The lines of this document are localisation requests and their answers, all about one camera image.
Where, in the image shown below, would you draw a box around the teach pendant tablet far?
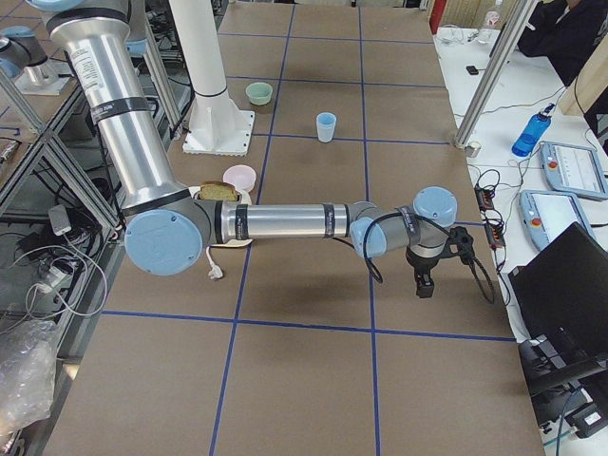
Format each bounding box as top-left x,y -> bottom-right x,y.
540,142 -> 607,200

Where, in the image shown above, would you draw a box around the teach pendant tablet near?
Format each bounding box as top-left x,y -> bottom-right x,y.
519,190 -> 595,251

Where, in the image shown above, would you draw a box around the black laptop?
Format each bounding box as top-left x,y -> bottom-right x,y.
508,223 -> 607,354

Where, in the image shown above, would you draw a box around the teach pendant tablet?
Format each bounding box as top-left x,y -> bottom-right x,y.
519,190 -> 595,251
540,142 -> 607,200

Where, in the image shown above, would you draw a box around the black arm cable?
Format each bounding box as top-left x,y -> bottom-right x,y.
332,211 -> 496,305

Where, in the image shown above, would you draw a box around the white toaster power plug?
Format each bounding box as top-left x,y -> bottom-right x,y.
205,247 -> 224,281

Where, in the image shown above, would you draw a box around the green bowl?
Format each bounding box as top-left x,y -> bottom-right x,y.
245,82 -> 274,106

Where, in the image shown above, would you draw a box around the aluminium frame post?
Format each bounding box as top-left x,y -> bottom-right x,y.
452,0 -> 538,158

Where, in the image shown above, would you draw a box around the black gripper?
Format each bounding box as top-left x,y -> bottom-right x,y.
406,245 -> 445,298

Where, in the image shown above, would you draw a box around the blue water bottle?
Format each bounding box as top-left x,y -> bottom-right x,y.
511,104 -> 556,158

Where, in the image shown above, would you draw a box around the seated person in black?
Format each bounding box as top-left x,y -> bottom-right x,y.
517,0 -> 607,86

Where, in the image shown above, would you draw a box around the pink bowl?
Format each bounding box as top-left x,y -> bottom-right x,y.
222,164 -> 257,193

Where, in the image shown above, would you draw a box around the clear plastic bag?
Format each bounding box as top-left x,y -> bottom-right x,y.
1,320 -> 60,436

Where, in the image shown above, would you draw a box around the aluminium frame rack right side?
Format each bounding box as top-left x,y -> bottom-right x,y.
0,47 -> 191,362

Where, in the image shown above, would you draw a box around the orange black power strip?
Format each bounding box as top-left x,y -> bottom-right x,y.
474,185 -> 505,251

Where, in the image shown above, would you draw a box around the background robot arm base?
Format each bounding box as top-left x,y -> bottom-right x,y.
1,26 -> 71,96

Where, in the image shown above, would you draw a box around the grey power adapter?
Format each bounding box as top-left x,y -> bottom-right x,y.
47,204 -> 71,237

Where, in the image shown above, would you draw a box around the bread slice in toaster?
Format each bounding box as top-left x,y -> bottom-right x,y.
199,181 -> 239,201

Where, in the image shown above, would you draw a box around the light blue cup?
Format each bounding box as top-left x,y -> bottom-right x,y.
316,124 -> 336,143
316,112 -> 337,127

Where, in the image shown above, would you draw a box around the clear plastic bottle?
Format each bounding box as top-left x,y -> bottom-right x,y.
477,0 -> 503,45

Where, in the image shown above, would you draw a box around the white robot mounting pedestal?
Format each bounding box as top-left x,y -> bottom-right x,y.
171,1 -> 255,156

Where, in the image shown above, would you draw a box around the cream toaster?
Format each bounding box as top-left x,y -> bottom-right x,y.
213,190 -> 253,248

